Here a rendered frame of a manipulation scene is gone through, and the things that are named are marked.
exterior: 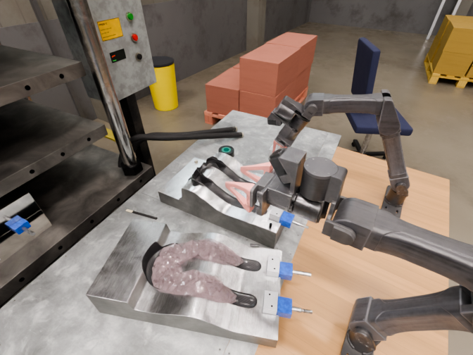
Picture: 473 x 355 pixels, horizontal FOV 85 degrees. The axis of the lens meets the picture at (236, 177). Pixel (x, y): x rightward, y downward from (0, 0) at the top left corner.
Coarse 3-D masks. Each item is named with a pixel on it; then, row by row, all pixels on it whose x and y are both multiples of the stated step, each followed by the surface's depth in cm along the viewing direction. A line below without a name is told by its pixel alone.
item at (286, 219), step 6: (276, 210) 88; (282, 210) 88; (270, 216) 88; (276, 216) 87; (282, 216) 88; (288, 216) 88; (294, 216) 89; (282, 222) 87; (288, 222) 86; (294, 222) 87; (306, 228) 86
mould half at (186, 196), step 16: (192, 160) 120; (224, 160) 107; (176, 176) 111; (208, 176) 99; (224, 176) 102; (240, 176) 106; (160, 192) 103; (176, 192) 103; (192, 192) 93; (208, 192) 95; (240, 192) 100; (192, 208) 99; (208, 208) 94; (224, 208) 93; (240, 208) 93; (224, 224) 96; (240, 224) 91; (256, 224) 87; (272, 224) 87; (256, 240) 92; (272, 240) 88
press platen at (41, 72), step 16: (0, 48) 106; (16, 48) 106; (0, 64) 90; (16, 64) 90; (32, 64) 90; (48, 64) 90; (64, 64) 90; (80, 64) 92; (0, 80) 78; (16, 80) 78; (32, 80) 81; (48, 80) 85; (64, 80) 89; (0, 96) 75; (16, 96) 78
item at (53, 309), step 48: (192, 144) 140; (240, 144) 140; (336, 144) 140; (144, 192) 112; (96, 240) 93; (240, 240) 93; (288, 240) 93; (48, 288) 80; (0, 336) 70; (48, 336) 70; (96, 336) 70; (144, 336) 70; (192, 336) 70
